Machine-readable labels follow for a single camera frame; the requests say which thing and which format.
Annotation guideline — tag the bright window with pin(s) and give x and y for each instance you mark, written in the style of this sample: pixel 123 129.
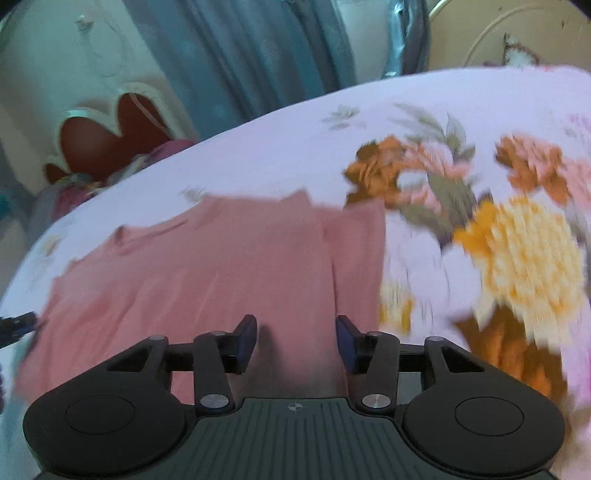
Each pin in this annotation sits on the bright window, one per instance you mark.
pixel 364 32

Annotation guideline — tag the pink long-sleeve sweatshirt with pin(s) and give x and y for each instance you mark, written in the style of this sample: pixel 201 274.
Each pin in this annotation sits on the pink long-sleeve sweatshirt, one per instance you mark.
pixel 207 277

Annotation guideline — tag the small patterned pillow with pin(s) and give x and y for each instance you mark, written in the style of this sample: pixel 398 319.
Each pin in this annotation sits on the small patterned pillow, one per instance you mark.
pixel 519 53

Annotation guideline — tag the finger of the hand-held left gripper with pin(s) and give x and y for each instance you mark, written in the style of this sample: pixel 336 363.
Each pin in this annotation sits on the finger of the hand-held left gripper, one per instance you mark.
pixel 18 325

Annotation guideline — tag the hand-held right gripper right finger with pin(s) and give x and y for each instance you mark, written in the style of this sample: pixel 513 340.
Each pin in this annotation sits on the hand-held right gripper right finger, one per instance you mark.
pixel 346 344

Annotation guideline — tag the floral bed sheet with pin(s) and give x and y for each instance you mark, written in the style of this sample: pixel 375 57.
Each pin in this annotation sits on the floral bed sheet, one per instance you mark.
pixel 415 152

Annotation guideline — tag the red scalloped headboard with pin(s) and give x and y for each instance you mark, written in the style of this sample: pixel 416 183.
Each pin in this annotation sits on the red scalloped headboard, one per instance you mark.
pixel 101 138

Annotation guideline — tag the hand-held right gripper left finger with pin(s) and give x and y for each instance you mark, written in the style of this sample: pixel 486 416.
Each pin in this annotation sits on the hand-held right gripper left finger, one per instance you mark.
pixel 244 344

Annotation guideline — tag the pile of grey and pink clothes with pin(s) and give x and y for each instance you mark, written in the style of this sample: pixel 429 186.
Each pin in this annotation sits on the pile of grey and pink clothes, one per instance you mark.
pixel 92 189

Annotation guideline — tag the blue patterned curtain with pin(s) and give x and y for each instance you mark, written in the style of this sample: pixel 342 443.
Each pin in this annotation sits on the blue patterned curtain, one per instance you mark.
pixel 411 37
pixel 240 60

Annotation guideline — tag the cream round headboard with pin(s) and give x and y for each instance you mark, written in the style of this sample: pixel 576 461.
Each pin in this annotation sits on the cream round headboard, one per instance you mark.
pixel 503 27

